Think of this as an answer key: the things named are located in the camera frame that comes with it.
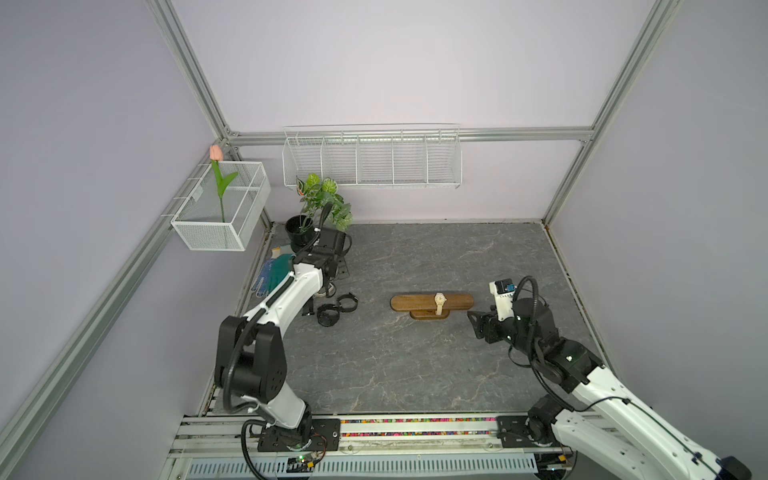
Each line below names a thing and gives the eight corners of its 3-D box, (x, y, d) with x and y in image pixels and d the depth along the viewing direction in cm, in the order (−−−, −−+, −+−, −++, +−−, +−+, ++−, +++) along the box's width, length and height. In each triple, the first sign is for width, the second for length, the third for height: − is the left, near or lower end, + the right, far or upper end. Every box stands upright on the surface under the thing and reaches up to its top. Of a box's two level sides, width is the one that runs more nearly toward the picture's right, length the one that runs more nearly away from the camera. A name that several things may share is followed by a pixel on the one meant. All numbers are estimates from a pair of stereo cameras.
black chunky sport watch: (317, 327, 94) (314, 322, 92) (320, 308, 99) (318, 303, 96) (338, 327, 94) (336, 322, 92) (340, 308, 99) (338, 303, 96)
